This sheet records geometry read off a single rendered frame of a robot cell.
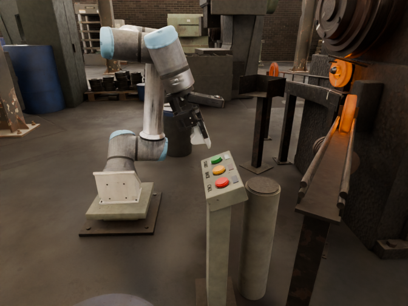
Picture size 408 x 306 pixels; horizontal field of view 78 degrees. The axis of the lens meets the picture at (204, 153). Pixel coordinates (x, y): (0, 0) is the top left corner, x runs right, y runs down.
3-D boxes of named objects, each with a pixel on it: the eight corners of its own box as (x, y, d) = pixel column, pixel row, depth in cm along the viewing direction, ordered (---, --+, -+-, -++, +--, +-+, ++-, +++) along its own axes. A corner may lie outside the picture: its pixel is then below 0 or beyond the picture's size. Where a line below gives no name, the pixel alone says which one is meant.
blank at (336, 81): (336, 57, 143) (330, 57, 142) (354, 56, 128) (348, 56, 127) (332, 86, 147) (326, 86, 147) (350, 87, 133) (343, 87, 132)
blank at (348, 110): (345, 138, 106) (336, 137, 107) (353, 104, 108) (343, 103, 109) (351, 127, 92) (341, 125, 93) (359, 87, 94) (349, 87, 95)
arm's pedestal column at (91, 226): (79, 237, 137) (75, 224, 134) (103, 195, 173) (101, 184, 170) (153, 235, 138) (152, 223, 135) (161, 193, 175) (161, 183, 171)
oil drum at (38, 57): (73, 104, 408) (60, 43, 370) (56, 114, 354) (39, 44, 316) (34, 104, 404) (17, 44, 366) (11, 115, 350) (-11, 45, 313)
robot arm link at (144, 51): (142, 32, 84) (141, 29, 72) (176, 37, 86) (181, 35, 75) (141, 62, 87) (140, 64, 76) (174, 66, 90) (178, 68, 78)
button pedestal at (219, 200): (229, 272, 116) (237, 150, 90) (240, 327, 94) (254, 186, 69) (195, 275, 115) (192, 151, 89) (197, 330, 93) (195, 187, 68)
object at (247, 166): (250, 156, 228) (257, 73, 198) (274, 167, 209) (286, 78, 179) (234, 163, 216) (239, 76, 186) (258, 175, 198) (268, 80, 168)
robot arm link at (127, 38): (118, 23, 130) (95, 20, 71) (144, 27, 133) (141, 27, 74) (119, 47, 135) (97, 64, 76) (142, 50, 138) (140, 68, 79)
